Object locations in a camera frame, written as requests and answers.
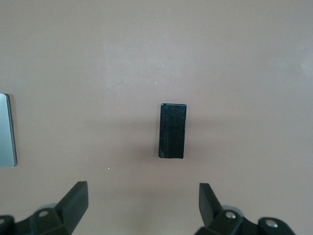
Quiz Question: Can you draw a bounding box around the black smartphone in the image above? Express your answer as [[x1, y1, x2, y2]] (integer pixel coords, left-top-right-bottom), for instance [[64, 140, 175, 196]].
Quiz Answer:
[[158, 103, 188, 159]]

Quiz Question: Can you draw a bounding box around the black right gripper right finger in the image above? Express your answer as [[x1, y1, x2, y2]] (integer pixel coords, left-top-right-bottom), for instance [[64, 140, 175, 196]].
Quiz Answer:
[[199, 183, 223, 228]]

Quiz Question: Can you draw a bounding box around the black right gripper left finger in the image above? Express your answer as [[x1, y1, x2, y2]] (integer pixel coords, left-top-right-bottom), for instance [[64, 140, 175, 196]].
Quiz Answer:
[[53, 181, 89, 232]]

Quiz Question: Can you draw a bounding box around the silver closed laptop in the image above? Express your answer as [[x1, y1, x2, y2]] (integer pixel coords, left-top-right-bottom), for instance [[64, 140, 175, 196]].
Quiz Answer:
[[0, 93, 18, 168]]

